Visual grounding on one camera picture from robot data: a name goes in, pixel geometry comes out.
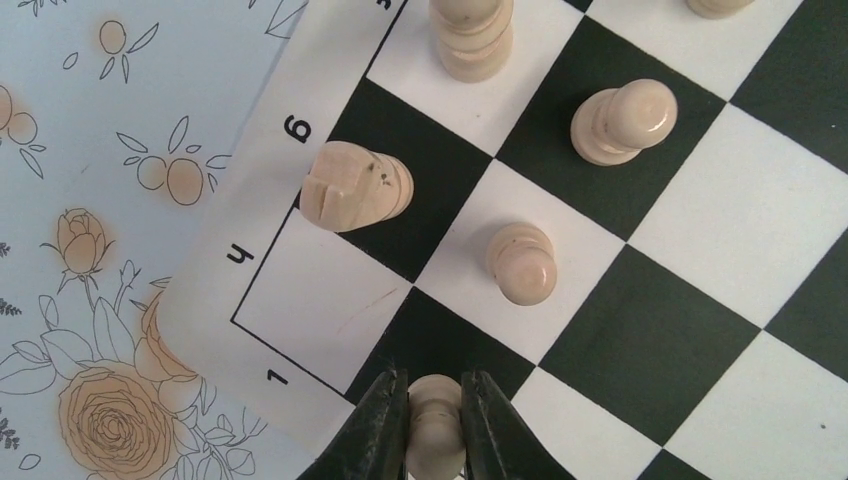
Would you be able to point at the white chess piece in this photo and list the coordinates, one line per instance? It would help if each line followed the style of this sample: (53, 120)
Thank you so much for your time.
(615, 125)
(717, 9)
(436, 448)

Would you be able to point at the floral patterned tablecloth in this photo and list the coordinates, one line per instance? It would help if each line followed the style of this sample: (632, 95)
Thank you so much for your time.
(118, 119)

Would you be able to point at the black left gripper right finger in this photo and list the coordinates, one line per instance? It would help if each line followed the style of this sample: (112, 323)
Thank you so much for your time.
(499, 443)

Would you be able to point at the black white chessboard mat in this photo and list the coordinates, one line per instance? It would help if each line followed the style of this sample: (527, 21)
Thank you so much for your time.
(698, 326)

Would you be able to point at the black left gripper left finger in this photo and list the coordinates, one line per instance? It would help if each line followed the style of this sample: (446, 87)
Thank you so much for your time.
(372, 442)

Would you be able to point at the white chess knight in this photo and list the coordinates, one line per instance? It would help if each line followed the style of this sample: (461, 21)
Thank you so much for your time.
(350, 187)
(474, 38)

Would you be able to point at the white chess pawn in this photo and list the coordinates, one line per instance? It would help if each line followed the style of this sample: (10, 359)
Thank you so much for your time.
(520, 258)

